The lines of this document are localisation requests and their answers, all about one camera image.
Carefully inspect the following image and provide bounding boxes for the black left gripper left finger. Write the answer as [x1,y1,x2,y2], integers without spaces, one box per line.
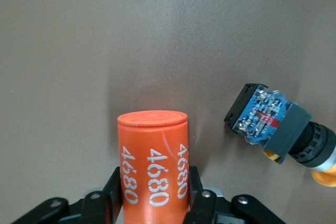
[10,166,124,224]

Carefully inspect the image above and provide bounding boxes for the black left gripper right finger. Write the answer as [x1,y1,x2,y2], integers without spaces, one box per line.
[183,166,287,224]

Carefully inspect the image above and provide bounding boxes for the orange cylinder marked 4680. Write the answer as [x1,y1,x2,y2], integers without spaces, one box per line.
[117,110,190,224]

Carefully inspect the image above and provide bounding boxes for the yellow cap push button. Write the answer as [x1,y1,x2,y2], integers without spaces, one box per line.
[224,83,336,188]

